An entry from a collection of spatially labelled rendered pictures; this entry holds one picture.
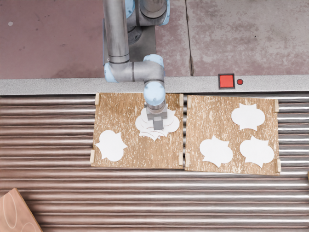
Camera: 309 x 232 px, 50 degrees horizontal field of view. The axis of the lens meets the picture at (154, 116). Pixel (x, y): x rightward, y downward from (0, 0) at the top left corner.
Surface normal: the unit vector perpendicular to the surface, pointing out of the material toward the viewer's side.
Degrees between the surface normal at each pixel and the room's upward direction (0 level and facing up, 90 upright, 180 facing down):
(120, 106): 0
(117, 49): 46
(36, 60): 0
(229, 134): 0
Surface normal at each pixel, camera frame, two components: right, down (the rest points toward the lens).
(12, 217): -0.04, -0.27
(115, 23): 0.09, 0.48
